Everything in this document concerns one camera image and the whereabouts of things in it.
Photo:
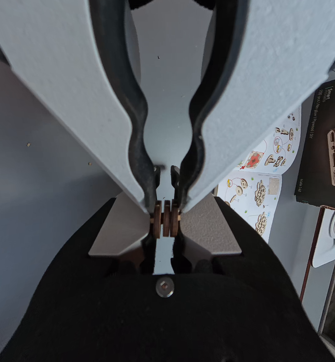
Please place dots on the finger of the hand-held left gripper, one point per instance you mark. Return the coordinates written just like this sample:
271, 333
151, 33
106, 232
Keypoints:
269, 70
57, 70

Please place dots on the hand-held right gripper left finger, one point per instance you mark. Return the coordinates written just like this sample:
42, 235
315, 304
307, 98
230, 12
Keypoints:
119, 226

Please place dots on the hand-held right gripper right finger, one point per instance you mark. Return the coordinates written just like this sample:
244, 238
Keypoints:
212, 226

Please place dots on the dark wooden disc assembly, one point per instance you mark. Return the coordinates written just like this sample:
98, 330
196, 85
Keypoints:
166, 217

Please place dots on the black model kit box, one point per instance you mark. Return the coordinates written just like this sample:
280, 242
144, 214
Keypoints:
325, 141

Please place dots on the illustrated instruction booklet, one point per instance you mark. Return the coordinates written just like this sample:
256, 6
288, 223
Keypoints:
269, 181

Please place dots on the white stand base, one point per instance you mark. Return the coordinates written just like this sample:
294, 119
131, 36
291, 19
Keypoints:
330, 240

